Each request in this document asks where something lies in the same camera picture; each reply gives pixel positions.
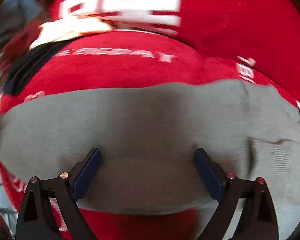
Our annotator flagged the grey knit garment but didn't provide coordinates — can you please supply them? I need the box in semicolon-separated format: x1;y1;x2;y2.
0;80;300;239

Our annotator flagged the dark clothes pile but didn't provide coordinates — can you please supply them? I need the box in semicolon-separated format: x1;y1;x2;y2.
0;0;65;95

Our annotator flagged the red fleece blanket white print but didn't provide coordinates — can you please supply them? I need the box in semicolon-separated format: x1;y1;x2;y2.
0;31;300;239

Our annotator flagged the red pillow white lettering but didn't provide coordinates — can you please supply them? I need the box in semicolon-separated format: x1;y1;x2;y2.
49;0;300;100

